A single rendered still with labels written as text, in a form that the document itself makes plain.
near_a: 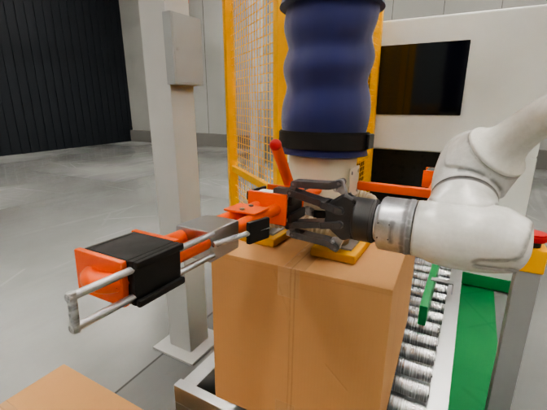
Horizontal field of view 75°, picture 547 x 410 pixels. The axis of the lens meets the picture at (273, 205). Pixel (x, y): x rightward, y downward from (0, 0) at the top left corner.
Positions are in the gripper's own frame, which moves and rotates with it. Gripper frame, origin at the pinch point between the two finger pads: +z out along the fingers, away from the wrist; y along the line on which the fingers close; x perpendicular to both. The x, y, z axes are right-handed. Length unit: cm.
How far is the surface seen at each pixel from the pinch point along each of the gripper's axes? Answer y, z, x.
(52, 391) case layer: 66, 69, -14
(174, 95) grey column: -22, 93, 71
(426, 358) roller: 67, -28, 59
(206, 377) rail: 61, 29, 10
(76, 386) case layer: 66, 65, -9
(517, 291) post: 34, -49, 58
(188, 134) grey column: -3, 93, 79
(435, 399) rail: 61, -33, 35
